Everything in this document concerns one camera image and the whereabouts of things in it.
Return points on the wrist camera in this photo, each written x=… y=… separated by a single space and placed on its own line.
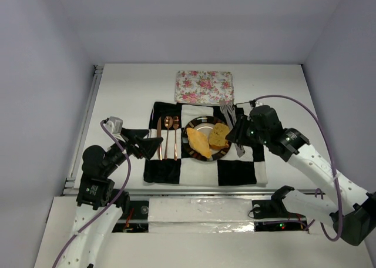
x=254 y=103
x=113 y=125

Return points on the long bread piece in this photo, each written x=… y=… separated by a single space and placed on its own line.
x=199 y=142

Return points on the aluminium front rail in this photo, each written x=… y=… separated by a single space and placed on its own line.
x=139 y=199

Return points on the aluminium left rail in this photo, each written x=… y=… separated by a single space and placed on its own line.
x=69 y=184

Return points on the stainless steel serving tongs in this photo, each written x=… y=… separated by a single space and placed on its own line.
x=230 y=115

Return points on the aluminium rail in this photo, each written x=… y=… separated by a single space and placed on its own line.
x=69 y=184
x=139 y=199

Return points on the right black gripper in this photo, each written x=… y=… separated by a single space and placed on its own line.
x=245 y=128

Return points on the dark rimmed ceramic plate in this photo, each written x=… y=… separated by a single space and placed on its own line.
x=203 y=124

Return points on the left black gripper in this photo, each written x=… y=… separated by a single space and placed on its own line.
x=132 y=142

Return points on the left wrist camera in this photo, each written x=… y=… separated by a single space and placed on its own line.
x=113 y=125

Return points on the black white checkered cloth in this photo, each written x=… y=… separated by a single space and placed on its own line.
x=231 y=170

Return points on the floral rectangular tray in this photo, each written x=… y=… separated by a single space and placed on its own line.
x=204 y=87

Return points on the copper fork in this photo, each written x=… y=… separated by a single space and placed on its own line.
x=175 y=127

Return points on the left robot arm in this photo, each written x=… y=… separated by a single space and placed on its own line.
x=98 y=204

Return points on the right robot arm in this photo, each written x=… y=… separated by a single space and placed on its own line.
x=348 y=209

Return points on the round bread piece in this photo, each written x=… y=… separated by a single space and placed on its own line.
x=217 y=137

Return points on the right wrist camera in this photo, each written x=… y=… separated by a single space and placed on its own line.
x=254 y=103

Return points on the copper spoon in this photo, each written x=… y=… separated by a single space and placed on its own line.
x=168 y=121

